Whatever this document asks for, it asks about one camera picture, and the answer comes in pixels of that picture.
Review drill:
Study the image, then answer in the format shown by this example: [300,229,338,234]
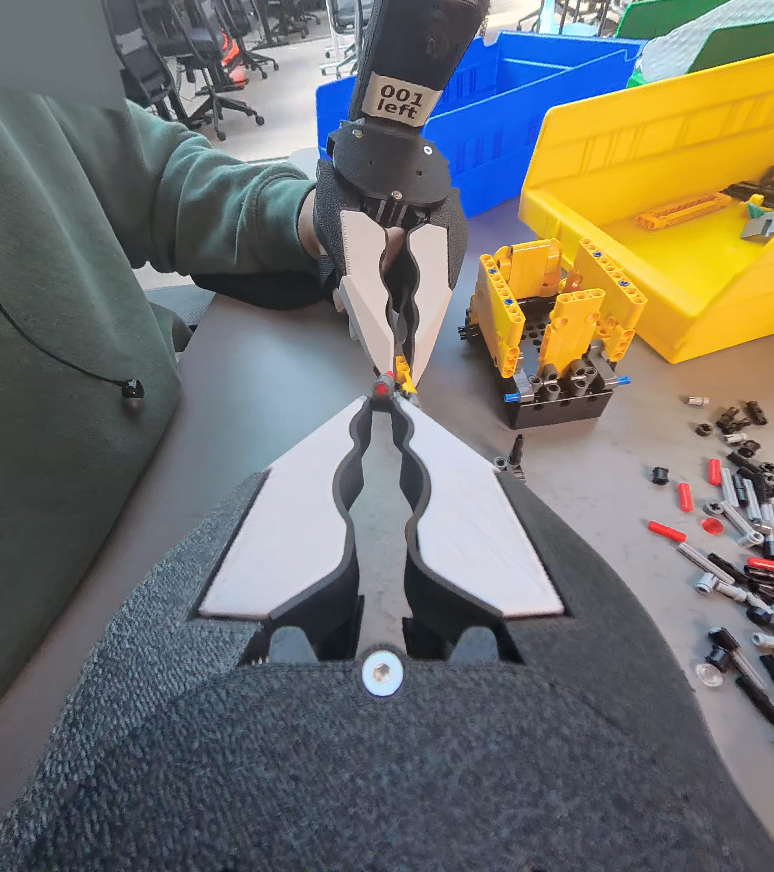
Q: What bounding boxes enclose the pile of small lego pins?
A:
[685,394,774,753]

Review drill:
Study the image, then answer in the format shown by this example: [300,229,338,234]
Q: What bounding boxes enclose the person's green sweatshirt torso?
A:
[0,75,183,764]

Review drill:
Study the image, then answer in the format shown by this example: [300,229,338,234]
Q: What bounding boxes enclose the person's left forearm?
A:
[124,101,320,275]

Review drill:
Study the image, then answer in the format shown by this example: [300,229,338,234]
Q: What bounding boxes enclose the black lego elbow connector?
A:
[695,627,742,689]

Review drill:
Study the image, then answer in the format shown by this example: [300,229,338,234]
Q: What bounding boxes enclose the grey green lego piece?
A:
[741,194,774,243]

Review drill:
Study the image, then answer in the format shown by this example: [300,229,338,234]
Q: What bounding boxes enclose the orange lego beam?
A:
[635,193,734,231]

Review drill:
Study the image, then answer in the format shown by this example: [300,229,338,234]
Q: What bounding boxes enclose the grey grille yellow lego subassembly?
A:
[493,435,527,481]

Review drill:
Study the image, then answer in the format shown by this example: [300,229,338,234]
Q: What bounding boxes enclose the black office chair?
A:
[213,0,280,81]
[104,0,266,142]

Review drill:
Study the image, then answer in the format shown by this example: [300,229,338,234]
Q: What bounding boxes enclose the yellow black lego robot build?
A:
[458,238,648,431]

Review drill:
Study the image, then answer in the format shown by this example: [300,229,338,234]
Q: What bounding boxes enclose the blue plastic bin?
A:
[315,30,648,219]

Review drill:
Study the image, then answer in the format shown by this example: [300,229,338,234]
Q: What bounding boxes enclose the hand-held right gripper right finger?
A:
[392,397,566,638]

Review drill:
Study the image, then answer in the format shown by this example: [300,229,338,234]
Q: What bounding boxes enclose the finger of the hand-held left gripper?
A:
[397,222,456,386]
[339,208,407,382]

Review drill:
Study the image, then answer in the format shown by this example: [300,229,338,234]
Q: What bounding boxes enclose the bubble wrap sheet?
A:
[628,14,774,88]

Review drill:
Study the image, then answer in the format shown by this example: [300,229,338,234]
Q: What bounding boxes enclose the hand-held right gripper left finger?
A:
[198,397,374,638]

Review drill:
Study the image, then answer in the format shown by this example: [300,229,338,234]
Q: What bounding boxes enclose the yellow plastic parts bin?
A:
[518,44,774,365]

